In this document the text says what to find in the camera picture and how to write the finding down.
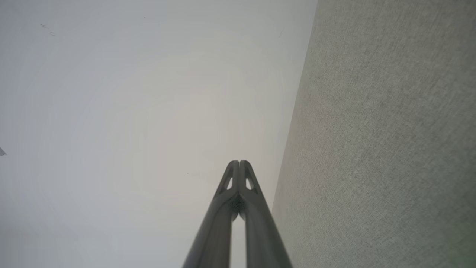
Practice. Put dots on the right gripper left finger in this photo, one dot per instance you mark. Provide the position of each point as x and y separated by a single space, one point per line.
215 238

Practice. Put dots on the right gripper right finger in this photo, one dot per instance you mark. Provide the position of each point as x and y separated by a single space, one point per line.
262 238

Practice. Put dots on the grey fabric sofa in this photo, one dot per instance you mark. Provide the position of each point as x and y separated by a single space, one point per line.
372 149

